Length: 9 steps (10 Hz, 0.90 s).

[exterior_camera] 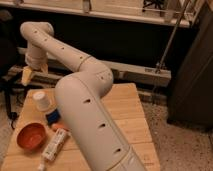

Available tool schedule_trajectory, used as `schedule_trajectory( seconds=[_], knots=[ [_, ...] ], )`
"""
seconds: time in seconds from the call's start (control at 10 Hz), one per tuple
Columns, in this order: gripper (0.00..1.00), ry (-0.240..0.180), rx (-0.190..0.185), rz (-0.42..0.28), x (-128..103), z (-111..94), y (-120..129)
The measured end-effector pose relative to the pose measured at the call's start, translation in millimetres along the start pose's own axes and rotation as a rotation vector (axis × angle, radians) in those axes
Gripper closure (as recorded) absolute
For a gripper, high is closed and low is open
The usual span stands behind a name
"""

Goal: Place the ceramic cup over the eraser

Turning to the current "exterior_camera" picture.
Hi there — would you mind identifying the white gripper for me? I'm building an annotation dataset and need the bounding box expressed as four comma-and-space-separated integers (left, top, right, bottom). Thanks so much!
21, 54, 48, 86

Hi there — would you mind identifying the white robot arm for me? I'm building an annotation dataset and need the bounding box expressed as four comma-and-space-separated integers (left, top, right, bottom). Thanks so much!
20, 22, 146, 171

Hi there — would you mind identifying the black tripod stand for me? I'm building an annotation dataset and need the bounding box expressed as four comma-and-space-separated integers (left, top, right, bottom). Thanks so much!
0, 66, 31, 130

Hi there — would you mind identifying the blue sponge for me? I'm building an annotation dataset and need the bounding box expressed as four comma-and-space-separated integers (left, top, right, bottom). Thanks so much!
45, 109, 60, 125

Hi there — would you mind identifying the orange carrot toy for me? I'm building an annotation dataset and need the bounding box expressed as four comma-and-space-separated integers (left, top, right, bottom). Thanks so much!
51, 123, 68, 131

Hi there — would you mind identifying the orange bowl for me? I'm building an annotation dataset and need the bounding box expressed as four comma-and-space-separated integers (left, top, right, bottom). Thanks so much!
16, 123, 47, 151

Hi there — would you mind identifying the white tube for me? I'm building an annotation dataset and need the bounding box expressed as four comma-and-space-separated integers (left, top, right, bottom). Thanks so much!
38, 128, 68, 171

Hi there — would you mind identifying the white shelf ledge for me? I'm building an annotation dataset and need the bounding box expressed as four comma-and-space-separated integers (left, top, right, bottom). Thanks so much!
0, 0, 191, 28

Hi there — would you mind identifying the metal pole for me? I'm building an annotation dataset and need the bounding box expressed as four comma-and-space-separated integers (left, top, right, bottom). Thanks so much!
155, 0, 190, 73

